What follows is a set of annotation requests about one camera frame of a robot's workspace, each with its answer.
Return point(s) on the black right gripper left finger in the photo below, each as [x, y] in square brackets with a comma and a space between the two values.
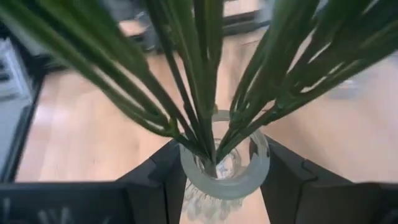
[93, 202]

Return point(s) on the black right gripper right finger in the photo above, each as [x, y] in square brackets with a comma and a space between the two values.
[311, 202]

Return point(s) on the clear glass vase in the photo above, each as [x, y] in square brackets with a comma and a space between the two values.
[227, 189]

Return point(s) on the red artificial flower bunch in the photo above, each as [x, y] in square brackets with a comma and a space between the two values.
[93, 56]

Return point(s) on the black frame crossbar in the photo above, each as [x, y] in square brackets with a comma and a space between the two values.
[20, 140]

